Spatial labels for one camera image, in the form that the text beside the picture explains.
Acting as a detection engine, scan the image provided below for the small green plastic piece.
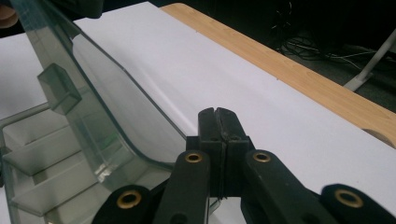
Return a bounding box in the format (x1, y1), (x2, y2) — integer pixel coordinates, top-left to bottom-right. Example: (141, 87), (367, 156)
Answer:
(101, 133), (118, 148)

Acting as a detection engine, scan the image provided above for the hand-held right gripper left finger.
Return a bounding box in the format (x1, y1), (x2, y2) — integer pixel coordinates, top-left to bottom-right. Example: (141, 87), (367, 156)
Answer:
(186, 106), (227, 199)

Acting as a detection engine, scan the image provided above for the white metal stand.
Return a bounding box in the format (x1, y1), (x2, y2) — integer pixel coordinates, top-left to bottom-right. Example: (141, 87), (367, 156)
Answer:
(344, 29), (396, 92)

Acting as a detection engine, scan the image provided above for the wooden table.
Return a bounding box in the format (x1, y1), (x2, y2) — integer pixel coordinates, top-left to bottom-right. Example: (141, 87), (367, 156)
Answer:
(160, 3), (396, 148)

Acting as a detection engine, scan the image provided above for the bundle of floor cables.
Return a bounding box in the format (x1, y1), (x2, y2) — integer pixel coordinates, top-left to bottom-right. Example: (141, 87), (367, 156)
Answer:
(270, 0), (384, 69)

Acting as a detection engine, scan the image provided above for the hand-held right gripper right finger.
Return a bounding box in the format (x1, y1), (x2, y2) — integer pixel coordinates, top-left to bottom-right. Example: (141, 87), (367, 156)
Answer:
(215, 106), (256, 198)

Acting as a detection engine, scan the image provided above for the clear plastic compartment box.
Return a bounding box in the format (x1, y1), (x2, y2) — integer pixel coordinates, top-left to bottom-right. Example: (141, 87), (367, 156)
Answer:
(0, 0), (219, 224)

